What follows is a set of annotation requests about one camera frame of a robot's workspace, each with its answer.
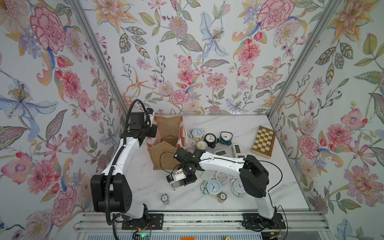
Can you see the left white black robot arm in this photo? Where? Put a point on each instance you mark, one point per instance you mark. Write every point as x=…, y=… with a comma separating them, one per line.
x=111, y=193

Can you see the small white digital clock upright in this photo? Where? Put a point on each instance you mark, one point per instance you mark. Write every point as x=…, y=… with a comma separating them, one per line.
x=237, y=150

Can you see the light blue twin-bell clock back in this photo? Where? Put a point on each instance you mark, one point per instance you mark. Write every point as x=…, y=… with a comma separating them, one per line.
x=196, y=134

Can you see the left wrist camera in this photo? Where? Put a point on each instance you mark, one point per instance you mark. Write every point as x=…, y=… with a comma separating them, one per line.
x=149, y=112

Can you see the burlap canvas bag red trim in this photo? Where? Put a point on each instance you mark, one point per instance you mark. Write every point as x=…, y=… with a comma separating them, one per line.
x=171, y=135

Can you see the small beige cylinder clock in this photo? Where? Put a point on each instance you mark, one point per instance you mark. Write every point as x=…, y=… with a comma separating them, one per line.
x=222, y=197

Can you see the silver mirror digital clock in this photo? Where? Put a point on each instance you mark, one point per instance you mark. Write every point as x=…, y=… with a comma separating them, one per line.
x=178, y=184

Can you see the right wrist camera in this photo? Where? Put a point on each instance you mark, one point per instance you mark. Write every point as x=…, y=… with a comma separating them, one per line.
x=179, y=175

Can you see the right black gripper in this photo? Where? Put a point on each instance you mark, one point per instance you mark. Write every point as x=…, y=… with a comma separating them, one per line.
x=189, y=180

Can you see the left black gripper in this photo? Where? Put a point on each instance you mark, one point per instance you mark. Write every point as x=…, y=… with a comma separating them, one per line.
x=153, y=133

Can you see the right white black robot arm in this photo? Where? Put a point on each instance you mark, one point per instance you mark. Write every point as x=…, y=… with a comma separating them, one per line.
x=254, y=176

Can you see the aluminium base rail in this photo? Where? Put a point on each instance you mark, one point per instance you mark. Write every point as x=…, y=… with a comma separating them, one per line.
x=207, y=225

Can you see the blue twin-bell clock front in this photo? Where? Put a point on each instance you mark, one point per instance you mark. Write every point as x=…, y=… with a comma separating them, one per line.
x=211, y=188

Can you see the pink round alarm clock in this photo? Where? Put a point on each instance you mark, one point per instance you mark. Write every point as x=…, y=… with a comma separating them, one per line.
x=222, y=177

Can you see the black round alarm clock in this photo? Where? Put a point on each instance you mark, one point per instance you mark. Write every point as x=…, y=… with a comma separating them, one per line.
x=211, y=140

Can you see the white twin-bell alarm clock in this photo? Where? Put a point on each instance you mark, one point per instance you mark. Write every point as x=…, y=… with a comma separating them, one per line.
x=238, y=189

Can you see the wooden chessboard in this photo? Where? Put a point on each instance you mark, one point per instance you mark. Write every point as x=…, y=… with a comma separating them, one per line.
x=264, y=142

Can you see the grey round alarm clock centre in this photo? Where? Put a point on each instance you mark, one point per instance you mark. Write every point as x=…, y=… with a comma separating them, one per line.
x=201, y=145

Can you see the dark teal alarm clock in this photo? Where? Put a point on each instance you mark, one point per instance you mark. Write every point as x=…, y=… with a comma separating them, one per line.
x=225, y=138

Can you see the small grey mini clock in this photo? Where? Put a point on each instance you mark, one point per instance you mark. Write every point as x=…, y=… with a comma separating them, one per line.
x=165, y=199

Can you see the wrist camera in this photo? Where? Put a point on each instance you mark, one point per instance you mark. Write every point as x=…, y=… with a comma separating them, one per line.
x=149, y=112
x=179, y=175

